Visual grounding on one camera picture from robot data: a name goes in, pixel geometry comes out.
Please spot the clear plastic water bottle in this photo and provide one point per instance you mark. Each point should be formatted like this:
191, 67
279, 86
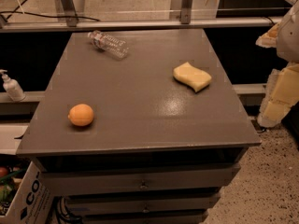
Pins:
114, 46

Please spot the metal railing frame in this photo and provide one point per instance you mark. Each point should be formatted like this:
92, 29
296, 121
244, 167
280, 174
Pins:
85, 15

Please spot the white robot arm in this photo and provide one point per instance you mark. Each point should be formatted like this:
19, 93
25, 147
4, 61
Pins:
288, 36

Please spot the yellow wavy sponge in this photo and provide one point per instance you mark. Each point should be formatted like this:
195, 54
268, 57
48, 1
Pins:
191, 76

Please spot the white pump dispenser bottle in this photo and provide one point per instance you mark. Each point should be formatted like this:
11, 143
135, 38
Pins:
12, 87

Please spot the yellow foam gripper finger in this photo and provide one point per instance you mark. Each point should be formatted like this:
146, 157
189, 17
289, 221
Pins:
281, 94
268, 39

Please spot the grey drawer cabinet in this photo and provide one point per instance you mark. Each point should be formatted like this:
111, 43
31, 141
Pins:
157, 152

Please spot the white cardboard box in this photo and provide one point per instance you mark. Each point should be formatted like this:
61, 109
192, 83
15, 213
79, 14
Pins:
32, 201

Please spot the orange fruit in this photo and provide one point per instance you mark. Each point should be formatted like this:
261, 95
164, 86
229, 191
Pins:
81, 115

